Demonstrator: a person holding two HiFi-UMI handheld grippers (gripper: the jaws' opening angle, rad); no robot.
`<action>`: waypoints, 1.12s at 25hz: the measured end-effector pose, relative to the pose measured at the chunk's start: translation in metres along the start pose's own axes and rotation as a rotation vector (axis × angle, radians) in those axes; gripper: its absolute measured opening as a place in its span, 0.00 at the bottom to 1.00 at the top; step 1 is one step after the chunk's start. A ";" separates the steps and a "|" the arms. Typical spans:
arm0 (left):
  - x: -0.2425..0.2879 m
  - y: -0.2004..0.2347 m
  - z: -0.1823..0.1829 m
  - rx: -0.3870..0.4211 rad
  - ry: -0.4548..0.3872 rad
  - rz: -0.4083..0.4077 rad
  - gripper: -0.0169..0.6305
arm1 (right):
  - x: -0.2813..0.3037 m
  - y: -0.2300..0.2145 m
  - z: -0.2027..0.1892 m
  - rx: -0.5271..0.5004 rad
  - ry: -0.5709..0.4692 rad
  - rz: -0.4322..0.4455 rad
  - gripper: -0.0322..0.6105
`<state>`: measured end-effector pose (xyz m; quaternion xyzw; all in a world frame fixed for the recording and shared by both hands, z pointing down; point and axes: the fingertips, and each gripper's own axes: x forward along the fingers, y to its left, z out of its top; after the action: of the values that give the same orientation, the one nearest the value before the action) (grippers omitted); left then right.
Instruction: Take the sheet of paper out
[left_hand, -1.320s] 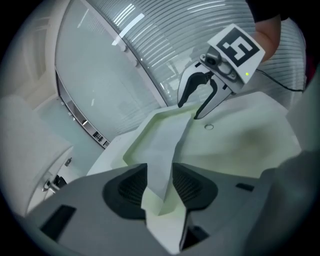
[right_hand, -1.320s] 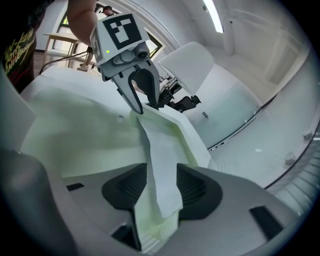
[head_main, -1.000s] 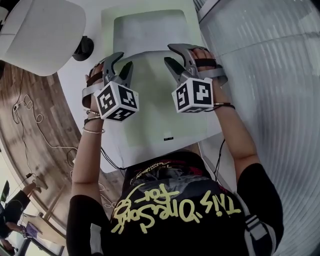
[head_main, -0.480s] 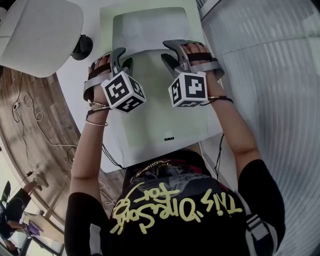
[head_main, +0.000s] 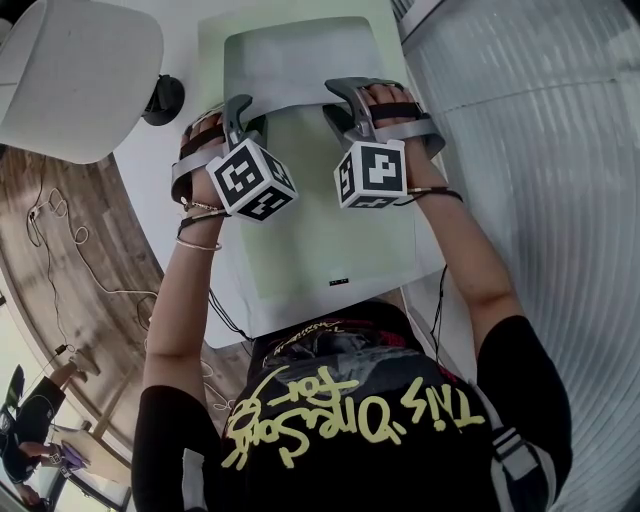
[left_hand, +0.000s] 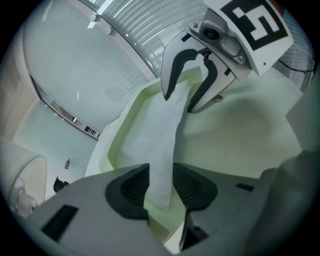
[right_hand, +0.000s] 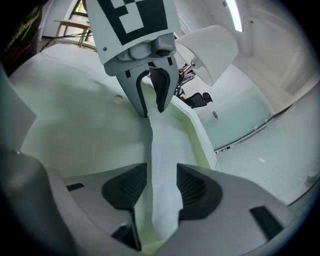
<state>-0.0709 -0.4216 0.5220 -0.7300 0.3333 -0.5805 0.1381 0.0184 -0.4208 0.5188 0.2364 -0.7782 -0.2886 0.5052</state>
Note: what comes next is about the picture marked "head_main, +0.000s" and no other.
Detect white table lamp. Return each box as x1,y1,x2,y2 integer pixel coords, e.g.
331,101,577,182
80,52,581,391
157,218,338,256
0,0,186,165

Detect white venetian blinds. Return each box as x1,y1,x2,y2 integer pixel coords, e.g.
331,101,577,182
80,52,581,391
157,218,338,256
394,0,640,512

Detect person's right hand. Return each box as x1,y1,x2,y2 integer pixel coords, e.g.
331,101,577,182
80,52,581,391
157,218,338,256
362,83,446,194

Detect gold bangle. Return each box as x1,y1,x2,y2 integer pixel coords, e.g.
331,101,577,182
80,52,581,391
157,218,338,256
174,237,223,253

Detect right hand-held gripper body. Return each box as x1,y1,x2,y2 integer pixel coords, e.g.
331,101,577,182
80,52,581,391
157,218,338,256
333,117,447,210

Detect person's black printed t-shirt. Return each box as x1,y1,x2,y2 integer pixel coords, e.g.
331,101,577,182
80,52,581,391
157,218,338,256
130,299,574,512

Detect person's right forearm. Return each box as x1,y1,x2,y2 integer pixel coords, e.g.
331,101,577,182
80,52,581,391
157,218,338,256
407,187,526,351

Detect grey cloth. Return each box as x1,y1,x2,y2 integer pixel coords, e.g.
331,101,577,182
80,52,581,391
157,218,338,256
223,29,397,124

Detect looped white cable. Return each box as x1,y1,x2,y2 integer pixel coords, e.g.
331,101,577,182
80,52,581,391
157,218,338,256
198,358,234,412

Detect person's left hand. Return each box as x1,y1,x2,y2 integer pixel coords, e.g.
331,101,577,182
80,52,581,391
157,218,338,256
182,112,226,204

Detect person's left forearm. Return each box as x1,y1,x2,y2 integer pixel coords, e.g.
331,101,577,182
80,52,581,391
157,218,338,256
142,199,226,396

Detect light green mat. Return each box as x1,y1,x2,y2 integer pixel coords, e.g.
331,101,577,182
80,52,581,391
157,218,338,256
197,14,419,301

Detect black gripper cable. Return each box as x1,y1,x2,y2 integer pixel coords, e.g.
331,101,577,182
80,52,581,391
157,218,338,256
407,185,464,366
176,208,254,344

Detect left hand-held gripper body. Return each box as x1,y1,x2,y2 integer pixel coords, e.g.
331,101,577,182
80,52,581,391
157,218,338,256
171,138,299,222

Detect beaded bracelet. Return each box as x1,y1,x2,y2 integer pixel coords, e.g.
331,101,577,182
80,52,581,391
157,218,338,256
182,197,224,213

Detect wooden table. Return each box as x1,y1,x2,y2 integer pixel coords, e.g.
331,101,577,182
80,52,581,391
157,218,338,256
49,369,146,501

